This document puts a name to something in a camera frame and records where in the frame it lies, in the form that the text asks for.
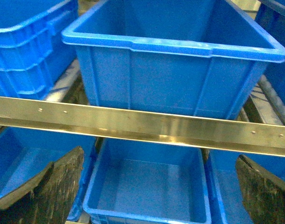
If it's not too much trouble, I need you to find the blue lower left bin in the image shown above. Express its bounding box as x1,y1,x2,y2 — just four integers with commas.
0,127,96,221

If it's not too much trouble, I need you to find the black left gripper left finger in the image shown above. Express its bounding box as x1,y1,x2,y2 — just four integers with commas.
0,147,84,224

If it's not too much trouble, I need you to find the blue far right bin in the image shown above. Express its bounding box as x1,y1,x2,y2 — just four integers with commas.
255,0,285,106

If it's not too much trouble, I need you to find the steel shelf front rail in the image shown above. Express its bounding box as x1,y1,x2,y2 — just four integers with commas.
0,97,285,157

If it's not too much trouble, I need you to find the blue lower middle bin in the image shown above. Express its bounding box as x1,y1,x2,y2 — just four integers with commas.
83,139,212,224

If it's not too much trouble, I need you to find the blue bin with buttons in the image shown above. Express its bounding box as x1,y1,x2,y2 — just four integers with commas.
62,0,283,119

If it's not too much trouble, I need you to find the blue ribbed crate upper left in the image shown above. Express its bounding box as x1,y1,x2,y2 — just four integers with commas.
0,0,78,99

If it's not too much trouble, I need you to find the blue lower right bin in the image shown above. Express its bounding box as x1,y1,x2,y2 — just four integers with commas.
204,150,285,224

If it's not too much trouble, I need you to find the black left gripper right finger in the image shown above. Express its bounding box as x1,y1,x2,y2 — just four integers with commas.
235,154,285,224

